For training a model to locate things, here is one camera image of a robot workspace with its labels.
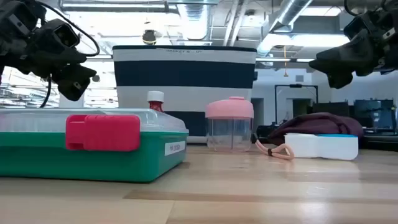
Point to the folded maroon cloth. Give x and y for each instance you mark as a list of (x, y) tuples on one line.
[(314, 124)]

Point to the white box with blue top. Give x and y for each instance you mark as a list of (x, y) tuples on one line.
[(323, 147)]

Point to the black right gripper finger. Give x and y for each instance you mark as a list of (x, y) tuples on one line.
[(342, 60), (339, 80)]

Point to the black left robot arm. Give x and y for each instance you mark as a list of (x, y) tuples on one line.
[(15, 12)]

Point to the green case with clear lid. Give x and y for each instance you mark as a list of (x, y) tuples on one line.
[(93, 165)]

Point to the black metal frame stand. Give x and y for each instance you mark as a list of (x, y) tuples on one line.
[(275, 102)]

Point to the silver ceiling air duct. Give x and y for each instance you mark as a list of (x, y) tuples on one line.
[(289, 12)]

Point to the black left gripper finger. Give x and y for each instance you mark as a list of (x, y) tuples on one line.
[(81, 73), (71, 90)]

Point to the white cylindrical container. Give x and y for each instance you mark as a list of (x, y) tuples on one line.
[(72, 103)]

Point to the large blue-lit computer monitor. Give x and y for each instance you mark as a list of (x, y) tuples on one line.
[(373, 113)]

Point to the clear jar with pink lid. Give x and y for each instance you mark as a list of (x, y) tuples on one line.
[(229, 109)]

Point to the dark computer monitor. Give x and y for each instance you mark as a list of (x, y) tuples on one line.
[(331, 109)]

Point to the small round black ceiling lamp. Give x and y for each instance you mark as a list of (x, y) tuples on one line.
[(95, 78)]

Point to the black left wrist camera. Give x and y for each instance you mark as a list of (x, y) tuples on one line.
[(63, 34)]

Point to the navy white striped fabric basket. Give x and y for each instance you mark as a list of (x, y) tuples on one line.
[(186, 74)]

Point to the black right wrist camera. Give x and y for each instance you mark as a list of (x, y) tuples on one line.
[(362, 25)]

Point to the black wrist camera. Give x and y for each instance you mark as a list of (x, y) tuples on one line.
[(63, 34), (362, 25)]

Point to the red bottle with white cap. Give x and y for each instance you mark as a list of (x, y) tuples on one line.
[(155, 97)]

